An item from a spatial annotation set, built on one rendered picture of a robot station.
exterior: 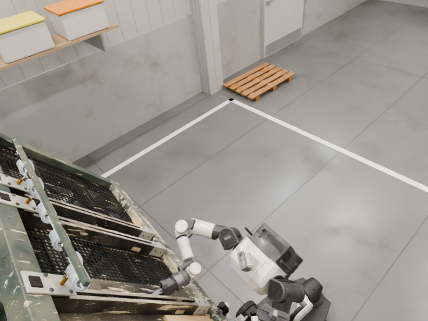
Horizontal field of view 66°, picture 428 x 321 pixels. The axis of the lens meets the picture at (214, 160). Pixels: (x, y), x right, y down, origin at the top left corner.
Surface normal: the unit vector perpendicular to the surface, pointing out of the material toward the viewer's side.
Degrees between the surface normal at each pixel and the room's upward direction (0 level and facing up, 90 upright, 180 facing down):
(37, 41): 90
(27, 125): 90
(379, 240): 0
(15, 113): 90
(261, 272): 23
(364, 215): 0
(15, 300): 34
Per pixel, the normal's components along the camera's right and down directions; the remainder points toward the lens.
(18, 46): 0.66, 0.45
